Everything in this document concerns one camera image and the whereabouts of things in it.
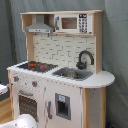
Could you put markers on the grey toy range hood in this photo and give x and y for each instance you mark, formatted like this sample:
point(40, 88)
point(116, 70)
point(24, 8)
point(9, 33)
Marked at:
point(39, 26)

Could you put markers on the grey toy ice dispenser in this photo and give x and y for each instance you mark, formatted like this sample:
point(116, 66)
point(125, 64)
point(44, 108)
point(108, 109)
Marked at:
point(63, 108)

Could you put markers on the right red stove knob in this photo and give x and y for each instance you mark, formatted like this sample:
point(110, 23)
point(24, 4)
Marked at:
point(34, 83)

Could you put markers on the grey backdrop curtain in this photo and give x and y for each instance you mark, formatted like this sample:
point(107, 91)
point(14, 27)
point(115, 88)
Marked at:
point(115, 44)

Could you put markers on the white wooden toy kitchen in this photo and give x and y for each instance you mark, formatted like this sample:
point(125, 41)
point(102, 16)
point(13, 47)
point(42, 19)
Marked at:
point(73, 50)

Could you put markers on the black toy stovetop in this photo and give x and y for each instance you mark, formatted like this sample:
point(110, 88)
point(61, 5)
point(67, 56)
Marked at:
point(37, 66)

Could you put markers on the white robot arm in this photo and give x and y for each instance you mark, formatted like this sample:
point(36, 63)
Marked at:
point(3, 89)

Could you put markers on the white toy oven door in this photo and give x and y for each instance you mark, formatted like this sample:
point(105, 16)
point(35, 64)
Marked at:
point(28, 101)

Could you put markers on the grey toy sink basin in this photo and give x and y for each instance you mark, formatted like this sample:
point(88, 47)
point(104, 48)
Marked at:
point(73, 74)

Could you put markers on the grey cabinet door handle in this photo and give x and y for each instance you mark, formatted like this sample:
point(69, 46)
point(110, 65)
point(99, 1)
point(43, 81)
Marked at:
point(48, 110)

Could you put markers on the toy microwave oven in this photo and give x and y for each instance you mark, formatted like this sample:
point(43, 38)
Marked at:
point(73, 23)

